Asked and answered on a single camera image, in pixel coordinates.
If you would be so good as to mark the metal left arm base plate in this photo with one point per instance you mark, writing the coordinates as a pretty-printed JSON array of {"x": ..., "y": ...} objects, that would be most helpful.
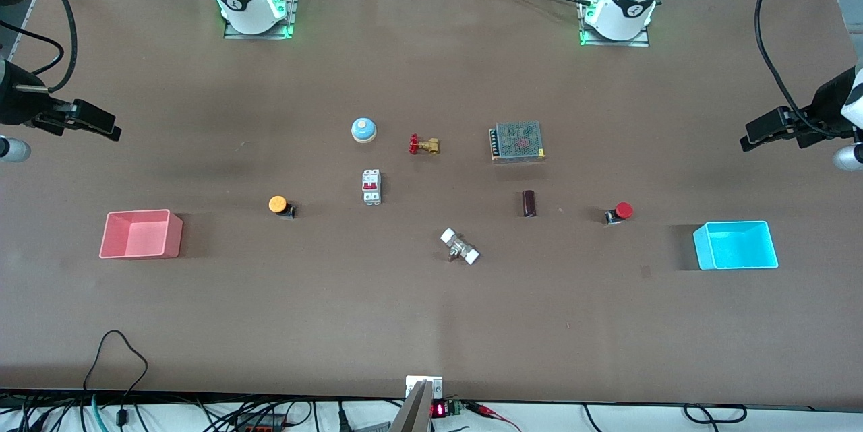
[{"x": 613, "y": 43}]

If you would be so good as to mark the metal valve with white caps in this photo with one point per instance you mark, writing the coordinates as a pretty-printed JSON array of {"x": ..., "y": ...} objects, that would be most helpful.
[{"x": 460, "y": 247}]

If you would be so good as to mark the black power strip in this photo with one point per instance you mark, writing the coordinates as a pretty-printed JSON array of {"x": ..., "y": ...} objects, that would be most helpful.
[{"x": 259, "y": 426}]

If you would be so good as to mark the pink plastic bin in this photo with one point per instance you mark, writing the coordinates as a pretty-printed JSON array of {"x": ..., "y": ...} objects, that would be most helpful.
[{"x": 138, "y": 240}]

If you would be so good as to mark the white circuit breaker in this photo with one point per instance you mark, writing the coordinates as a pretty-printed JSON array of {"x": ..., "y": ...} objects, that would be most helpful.
[{"x": 371, "y": 187}]

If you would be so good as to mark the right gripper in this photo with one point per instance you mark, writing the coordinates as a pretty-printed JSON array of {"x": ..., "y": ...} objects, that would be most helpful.
[{"x": 19, "y": 106}]

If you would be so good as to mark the blue service bell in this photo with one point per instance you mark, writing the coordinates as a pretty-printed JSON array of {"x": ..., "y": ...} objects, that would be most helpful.
[{"x": 363, "y": 129}]

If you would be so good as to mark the cyan plastic bin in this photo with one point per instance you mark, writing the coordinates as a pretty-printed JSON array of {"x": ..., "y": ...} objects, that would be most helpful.
[{"x": 738, "y": 250}]

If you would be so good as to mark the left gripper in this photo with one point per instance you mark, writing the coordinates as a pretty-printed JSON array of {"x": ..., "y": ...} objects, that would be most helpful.
[{"x": 826, "y": 107}]

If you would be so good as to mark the red clip lead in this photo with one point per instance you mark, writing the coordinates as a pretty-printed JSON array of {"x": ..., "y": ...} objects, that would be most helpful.
[{"x": 487, "y": 411}]

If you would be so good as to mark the metal mesh power supply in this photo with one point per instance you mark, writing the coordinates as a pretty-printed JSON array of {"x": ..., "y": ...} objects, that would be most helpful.
[{"x": 518, "y": 141}]

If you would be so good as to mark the dark brown cylindrical capacitor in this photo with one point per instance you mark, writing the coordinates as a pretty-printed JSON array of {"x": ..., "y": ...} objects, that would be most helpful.
[{"x": 529, "y": 203}]

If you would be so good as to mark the white bracket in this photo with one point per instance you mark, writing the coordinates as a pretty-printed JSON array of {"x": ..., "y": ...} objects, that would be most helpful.
[{"x": 435, "y": 385}]

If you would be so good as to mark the red LED display module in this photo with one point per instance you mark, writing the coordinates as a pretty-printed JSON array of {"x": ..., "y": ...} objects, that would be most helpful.
[{"x": 439, "y": 410}]

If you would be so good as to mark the red push button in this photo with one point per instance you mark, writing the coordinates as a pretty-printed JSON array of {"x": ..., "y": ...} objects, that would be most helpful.
[{"x": 623, "y": 210}]

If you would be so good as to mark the yellow push button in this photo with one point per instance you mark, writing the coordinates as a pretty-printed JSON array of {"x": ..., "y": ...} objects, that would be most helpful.
[{"x": 277, "y": 203}]

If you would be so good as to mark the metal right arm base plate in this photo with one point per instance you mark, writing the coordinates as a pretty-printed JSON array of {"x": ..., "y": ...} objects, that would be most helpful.
[{"x": 259, "y": 35}]

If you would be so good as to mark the grey metal bar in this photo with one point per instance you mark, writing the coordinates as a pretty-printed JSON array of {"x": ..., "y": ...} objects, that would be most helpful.
[{"x": 412, "y": 415}]

